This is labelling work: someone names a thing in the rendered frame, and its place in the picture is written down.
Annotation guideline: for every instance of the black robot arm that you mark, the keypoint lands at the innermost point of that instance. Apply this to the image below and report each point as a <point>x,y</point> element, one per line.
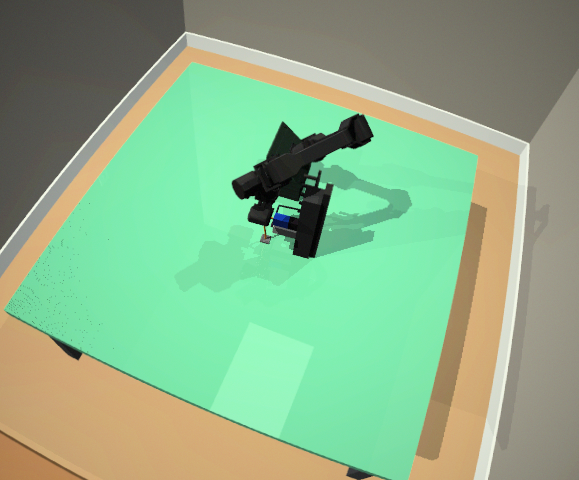
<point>277,171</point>

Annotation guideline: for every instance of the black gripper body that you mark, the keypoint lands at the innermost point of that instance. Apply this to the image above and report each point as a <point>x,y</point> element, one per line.
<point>262,213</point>

